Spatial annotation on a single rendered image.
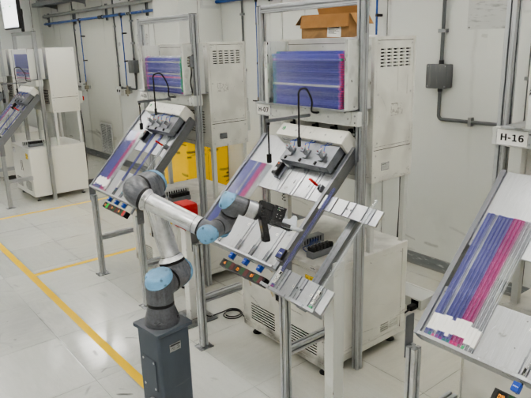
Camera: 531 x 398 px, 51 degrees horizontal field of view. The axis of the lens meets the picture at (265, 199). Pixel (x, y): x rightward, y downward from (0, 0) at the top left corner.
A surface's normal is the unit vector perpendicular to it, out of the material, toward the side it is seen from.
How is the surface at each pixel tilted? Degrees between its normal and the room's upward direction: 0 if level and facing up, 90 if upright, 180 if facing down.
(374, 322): 90
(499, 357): 44
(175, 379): 90
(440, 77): 90
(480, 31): 90
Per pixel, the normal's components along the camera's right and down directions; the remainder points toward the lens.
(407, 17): -0.77, 0.19
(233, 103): 0.63, 0.19
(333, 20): -0.72, -0.04
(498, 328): -0.56, -0.55
